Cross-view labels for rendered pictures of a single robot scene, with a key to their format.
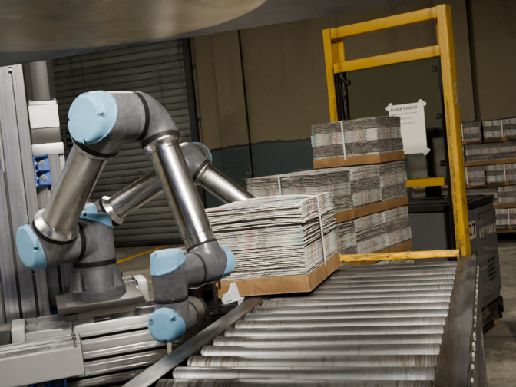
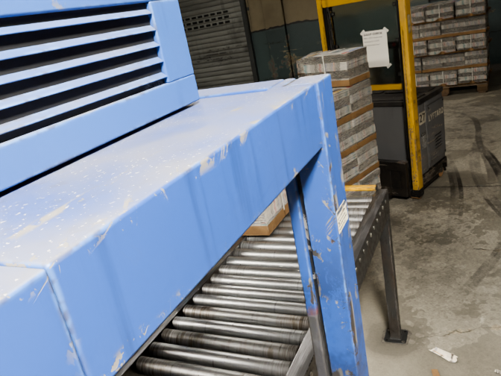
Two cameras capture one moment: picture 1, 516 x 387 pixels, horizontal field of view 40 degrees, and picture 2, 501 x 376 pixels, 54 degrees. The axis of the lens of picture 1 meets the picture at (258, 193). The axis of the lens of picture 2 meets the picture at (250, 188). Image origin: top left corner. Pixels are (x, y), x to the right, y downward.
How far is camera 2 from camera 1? 0.63 m
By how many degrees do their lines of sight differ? 19
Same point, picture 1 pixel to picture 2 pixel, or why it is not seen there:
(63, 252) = not seen: hidden behind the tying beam
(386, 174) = (355, 92)
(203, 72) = not seen: outside the picture
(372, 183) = (344, 102)
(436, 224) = (396, 115)
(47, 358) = not seen: hidden behind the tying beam
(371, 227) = (343, 133)
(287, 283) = (256, 230)
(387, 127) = (355, 57)
